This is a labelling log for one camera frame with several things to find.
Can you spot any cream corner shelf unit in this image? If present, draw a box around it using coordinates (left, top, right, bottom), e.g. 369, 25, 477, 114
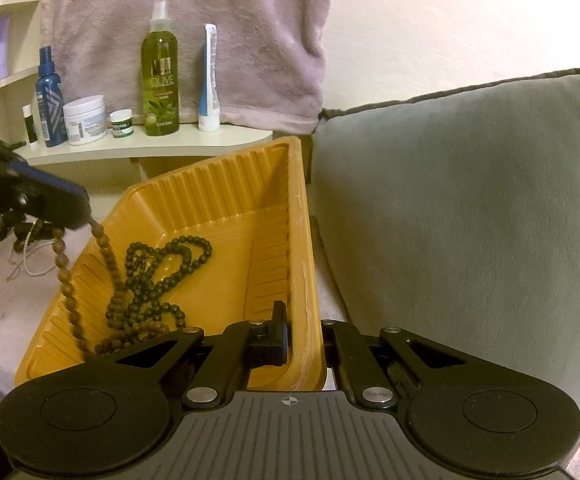
0, 0, 275, 182

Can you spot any silver bead chain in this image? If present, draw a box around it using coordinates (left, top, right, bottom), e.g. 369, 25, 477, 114
6, 227, 55, 279

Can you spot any green spray bottle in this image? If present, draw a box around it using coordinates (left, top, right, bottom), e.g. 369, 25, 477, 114
140, 0, 183, 137

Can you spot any brown bead necklace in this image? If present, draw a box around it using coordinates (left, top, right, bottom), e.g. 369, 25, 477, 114
52, 224, 191, 362

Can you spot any dark bead necklace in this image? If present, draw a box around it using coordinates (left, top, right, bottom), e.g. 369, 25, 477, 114
122, 237, 215, 322

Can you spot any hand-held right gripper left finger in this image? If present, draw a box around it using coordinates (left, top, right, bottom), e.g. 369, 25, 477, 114
114, 300, 291, 409

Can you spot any white cream jar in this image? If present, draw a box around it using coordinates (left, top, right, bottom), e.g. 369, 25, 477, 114
63, 95, 108, 147

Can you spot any mauve fleece towel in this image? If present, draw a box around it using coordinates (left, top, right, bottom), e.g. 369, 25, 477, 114
40, 0, 337, 134

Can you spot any small green label jar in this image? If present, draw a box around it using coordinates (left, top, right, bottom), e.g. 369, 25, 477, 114
108, 109, 135, 140

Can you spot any blue spray bottle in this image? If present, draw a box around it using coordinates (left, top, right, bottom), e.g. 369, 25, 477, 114
36, 46, 68, 149

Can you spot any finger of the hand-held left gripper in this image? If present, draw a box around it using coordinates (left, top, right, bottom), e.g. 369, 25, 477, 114
0, 172, 93, 232
0, 124, 90, 207

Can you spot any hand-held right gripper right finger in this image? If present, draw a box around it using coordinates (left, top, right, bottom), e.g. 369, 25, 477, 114
322, 320, 472, 409

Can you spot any white and blue tube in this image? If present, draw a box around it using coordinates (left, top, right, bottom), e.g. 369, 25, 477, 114
198, 23, 221, 134

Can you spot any grey cushion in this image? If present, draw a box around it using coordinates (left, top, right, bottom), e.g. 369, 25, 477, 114
309, 57, 580, 427

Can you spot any yellow plastic tray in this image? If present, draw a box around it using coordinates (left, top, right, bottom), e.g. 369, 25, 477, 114
14, 136, 329, 394

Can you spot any white and black lip balm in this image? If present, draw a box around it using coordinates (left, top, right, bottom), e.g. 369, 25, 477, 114
22, 104, 40, 147

